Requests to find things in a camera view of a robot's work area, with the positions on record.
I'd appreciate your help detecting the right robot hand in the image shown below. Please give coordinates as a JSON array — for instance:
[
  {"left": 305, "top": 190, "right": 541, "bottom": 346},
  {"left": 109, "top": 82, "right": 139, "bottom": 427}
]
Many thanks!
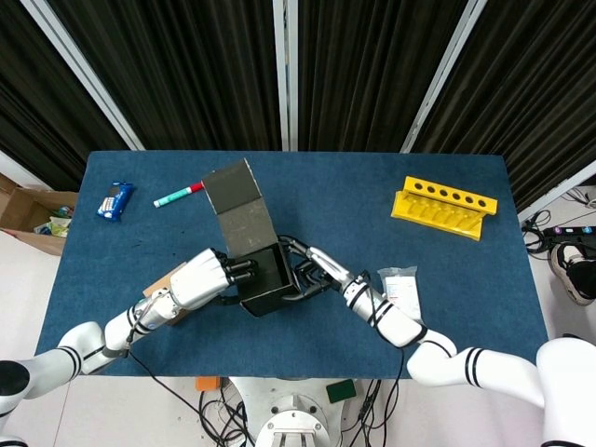
[{"left": 278, "top": 235, "right": 362, "bottom": 303}]

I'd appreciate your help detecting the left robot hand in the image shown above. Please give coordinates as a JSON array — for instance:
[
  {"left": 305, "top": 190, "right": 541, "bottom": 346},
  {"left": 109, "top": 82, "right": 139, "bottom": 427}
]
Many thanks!
[{"left": 168, "top": 247, "right": 260, "bottom": 312}]

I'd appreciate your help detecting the black paper box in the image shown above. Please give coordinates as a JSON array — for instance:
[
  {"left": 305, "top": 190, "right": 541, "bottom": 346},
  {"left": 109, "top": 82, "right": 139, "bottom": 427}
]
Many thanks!
[{"left": 200, "top": 157, "right": 304, "bottom": 318}]

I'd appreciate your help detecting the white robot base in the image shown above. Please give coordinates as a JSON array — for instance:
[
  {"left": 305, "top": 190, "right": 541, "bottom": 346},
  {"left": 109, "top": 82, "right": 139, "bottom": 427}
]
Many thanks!
[{"left": 230, "top": 376, "right": 359, "bottom": 447}]

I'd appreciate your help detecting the brown cardboard box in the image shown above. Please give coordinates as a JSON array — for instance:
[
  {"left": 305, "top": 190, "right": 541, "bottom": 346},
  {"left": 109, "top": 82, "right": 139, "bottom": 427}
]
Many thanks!
[{"left": 142, "top": 261, "right": 191, "bottom": 327}]

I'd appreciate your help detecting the open cardboard box with rubbish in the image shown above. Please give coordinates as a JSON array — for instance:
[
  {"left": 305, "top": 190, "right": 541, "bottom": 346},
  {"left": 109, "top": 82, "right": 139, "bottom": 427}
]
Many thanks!
[{"left": 0, "top": 172, "right": 79, "bottom": 256}]

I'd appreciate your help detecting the blue table cloth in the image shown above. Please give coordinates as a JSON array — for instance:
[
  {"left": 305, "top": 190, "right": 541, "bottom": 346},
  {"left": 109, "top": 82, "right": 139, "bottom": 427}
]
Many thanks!
[{"left": 35, "top": 149, "right": 549, "bottom": 379}]

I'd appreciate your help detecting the white wipes packet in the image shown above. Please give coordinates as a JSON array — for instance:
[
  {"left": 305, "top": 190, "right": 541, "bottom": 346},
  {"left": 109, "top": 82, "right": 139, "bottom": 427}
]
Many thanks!
[{"left": 376, "top": 265, "right": 423, "bottom": 325}]

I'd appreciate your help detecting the green marker with red cap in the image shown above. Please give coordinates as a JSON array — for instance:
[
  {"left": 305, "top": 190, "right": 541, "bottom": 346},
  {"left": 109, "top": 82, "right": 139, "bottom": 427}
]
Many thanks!
[{"left": 153, "top": 182, "right": 206, "bottom": 209}]

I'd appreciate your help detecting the blue snack packet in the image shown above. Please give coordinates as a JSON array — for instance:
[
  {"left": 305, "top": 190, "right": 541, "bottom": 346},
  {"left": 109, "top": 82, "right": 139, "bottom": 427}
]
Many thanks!
[{"left": 95, "top": 181, "right": 136, "bottom": 223}]

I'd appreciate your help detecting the green block under table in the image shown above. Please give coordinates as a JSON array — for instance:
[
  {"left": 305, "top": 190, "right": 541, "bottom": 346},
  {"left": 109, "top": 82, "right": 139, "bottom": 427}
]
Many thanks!
[{"left": 325, "top": 379, "right": 358, "bottom": 404}]

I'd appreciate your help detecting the yellow test tube rack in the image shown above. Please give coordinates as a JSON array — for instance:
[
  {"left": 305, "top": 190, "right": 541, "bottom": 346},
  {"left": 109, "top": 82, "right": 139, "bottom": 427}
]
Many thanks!
[{"left": 390, "top": 175, "right": 499, "bottom": 241}]

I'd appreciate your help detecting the black pleated curtain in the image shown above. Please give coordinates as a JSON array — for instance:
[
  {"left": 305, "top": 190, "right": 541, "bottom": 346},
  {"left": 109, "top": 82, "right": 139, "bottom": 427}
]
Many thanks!
[
  {"left": 412, "top": 0, "right": 596, "bottom": 210},
  {"left": 296, "top": 0, "right": 477, "bottom": 153},
  {"left": 0, "top": 0, "right": 131, "bottom": 192},
  {"left": 46, "top": 0, "right": 283, "bottom": 151}
]

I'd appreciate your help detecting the black and white shoe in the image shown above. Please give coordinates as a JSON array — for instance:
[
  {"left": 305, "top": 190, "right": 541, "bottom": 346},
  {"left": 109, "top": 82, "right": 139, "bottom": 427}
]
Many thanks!
[{"left": 550, "top": 241, "right": 596, "bottom": 306}]

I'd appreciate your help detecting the black power strip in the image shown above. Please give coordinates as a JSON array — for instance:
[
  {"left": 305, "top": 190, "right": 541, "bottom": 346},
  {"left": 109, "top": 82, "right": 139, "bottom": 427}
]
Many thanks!
[{"left": 535, "top": 225, "right": 596, "bottom": 243}]

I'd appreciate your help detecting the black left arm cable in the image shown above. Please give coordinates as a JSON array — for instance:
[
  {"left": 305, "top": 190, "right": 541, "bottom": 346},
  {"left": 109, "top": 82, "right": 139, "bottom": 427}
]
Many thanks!
[{"left": 124, "top": 297, "right": 256, "bottom": 447}]

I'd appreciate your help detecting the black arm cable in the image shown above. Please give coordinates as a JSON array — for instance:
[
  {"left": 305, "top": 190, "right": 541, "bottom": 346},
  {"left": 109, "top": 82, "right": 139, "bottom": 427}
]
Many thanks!
[
  {"left": 124, "top": 297, "right": 256, "bottom": 447},
  {"left": 362, "top": 274, "right": 428, "bottom": 447}
]

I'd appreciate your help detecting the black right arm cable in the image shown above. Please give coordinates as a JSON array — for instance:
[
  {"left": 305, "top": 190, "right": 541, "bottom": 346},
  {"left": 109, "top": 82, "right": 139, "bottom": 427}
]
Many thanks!
[{"left": 362, "top": 274, "right": 428, "bottom": 447}]

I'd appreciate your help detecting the black floor cable tangle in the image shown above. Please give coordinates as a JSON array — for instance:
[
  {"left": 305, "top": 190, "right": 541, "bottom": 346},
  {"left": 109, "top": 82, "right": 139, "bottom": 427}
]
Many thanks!
[{"left": 198, "top": 379, "right": 256, "bottom": 447}]

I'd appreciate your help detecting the white frame post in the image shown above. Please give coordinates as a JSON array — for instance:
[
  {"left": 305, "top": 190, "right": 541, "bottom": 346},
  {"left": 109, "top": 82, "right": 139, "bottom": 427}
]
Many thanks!
[
  {"left": 0, "top": 149, "right": 50, "bottom": 191},
  {"left": 400, "top": 0, "right": 489, "bottom": 154},
  {"left": 516, "top": 160, "right": 596, "bottom": 224},
  {"left": 272, "top": 0, "right": 299, "bottom": 151},
  {"left": 20, "top": 0, "right": 145, "bottom": 151}
]

